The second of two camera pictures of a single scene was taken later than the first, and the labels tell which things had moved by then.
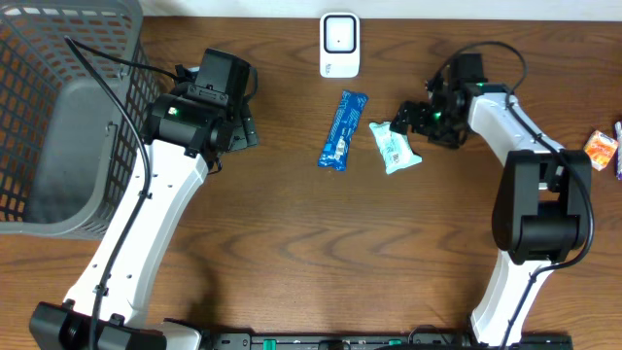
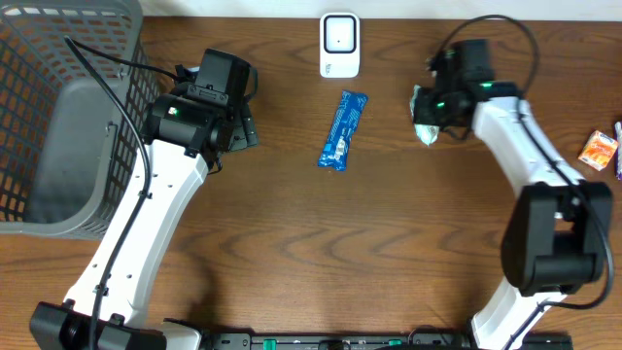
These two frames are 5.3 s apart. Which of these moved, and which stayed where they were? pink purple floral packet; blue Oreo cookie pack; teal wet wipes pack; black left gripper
Moved: teal wet wipes pack
Stayed: black left gripper; blue Oreo cookie pack; pink purple floral packet
